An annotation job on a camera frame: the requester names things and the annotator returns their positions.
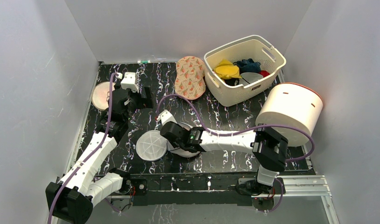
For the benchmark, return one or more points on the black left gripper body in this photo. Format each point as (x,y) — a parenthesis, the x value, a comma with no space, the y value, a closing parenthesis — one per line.
(134,97)

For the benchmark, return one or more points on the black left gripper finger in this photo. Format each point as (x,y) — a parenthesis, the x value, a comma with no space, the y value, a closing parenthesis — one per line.
(146,103)
(147,91)

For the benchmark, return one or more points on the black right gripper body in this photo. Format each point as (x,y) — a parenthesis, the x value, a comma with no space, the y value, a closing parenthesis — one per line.
(170,133)

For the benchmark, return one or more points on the yellow bra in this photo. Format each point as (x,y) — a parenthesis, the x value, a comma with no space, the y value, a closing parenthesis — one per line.
(227,70)

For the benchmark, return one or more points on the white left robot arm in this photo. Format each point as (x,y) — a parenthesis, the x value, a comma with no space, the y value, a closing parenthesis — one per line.
(91,154)

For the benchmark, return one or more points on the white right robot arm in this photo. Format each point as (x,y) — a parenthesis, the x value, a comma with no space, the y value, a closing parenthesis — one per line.
(267,145)

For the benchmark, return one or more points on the floral padded laundry bag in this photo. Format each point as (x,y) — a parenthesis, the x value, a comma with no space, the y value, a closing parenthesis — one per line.
(190,73)

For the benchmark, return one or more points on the cream perforated laundry basket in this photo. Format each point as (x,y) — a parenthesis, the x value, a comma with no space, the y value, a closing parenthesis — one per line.
(254,47)

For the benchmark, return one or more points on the clothes pile in basket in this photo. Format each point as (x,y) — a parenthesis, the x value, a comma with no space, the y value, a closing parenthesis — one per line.
(249,72)

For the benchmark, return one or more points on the white cylindrical drum container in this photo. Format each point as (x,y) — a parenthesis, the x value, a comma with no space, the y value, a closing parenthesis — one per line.
(292,105)

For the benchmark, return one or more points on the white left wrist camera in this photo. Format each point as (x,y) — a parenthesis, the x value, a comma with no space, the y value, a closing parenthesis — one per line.
(130,81)

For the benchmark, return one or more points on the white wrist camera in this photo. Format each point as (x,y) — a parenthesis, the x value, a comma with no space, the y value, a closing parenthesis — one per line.
(130,81)
(165,116)

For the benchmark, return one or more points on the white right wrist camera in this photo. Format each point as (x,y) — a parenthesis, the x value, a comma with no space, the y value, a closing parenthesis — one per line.
(165,116)

